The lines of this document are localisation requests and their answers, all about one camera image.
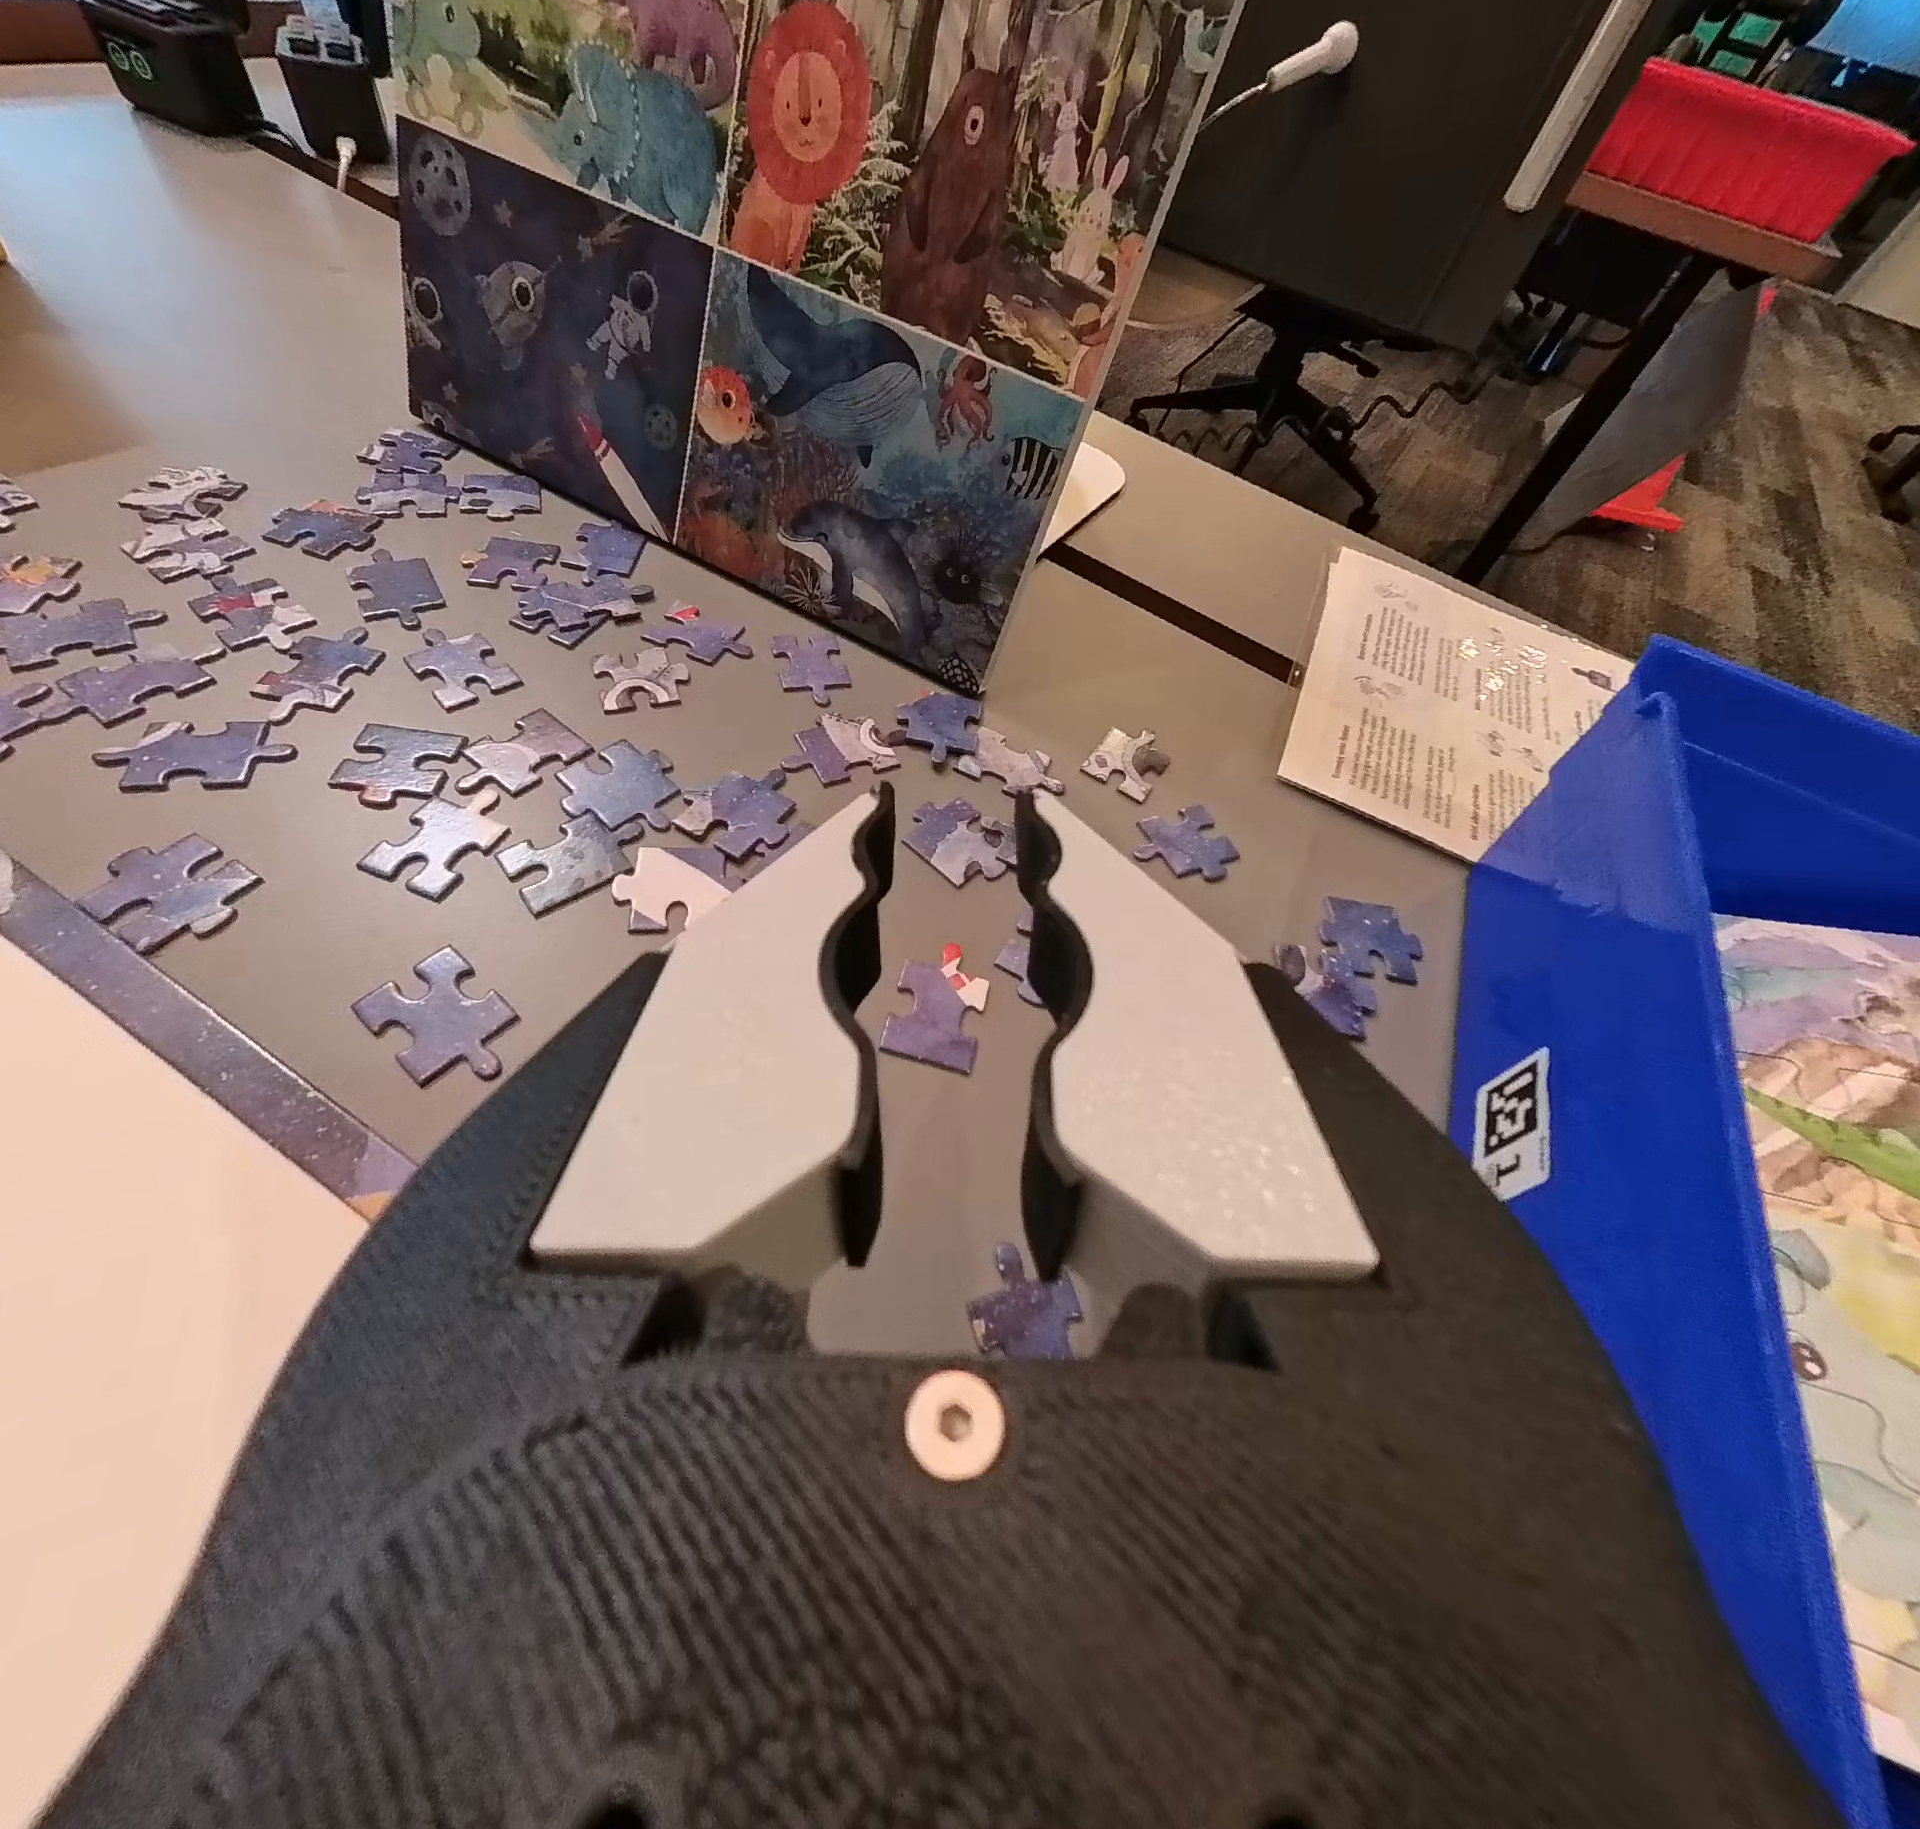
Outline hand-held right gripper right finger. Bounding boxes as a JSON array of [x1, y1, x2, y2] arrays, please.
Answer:
[[1013, 788, 1381, 1342]]

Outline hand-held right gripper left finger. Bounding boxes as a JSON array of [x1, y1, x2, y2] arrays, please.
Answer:
[[525, 786, 901, 1342]]

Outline white blue rocket puzzle piece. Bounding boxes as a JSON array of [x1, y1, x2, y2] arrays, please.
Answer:
[[612, 846, 739, 937]]

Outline purple puzzle pieces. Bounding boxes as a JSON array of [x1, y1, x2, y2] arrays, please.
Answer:
[[0, 426, 1427, 1365]]

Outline white puzzle frame blue border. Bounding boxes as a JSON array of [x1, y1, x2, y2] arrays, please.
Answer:
[[0, 846, 428, 1829]]

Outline black white square tag sticker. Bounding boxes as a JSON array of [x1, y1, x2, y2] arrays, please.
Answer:
[[1468, 1043, 1554, 1202]]

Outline blue plastic bin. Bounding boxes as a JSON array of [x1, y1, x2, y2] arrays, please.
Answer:
[[1445, 634, 1920, 1829]]

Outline white instruction sheet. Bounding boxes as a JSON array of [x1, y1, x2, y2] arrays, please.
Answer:
[[1275, 546, 1636, 862]]

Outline white board stand base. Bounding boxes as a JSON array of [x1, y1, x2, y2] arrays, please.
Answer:
[[1034, 441, 1129, 556]]

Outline pastel dinosaur puzzle board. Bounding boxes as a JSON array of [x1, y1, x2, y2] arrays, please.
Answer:
[[1709, 914, 1920, 1756]]

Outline four-picture animal picture board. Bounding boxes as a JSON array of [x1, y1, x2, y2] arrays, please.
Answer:
[[388, 0, 1262, 697]]

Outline black office chair base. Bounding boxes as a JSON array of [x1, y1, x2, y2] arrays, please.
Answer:
[[1124, 285, 1388, 533]]

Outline side table with black legs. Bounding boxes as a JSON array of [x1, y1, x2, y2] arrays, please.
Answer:
[[1445, 171, 1846, 587]]

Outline small black charger box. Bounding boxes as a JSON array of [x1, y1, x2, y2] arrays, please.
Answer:
[[274, 11, 393, 169]]

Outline red bin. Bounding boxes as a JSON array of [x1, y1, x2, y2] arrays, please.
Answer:
[[1567, 56, 1920, 244]]

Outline black charging dock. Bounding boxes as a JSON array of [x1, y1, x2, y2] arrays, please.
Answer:
[[77, 0, 269, 138]]

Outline white plug with cable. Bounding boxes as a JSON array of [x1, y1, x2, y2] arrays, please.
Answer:
[[1200, 20, 1362, 136]]

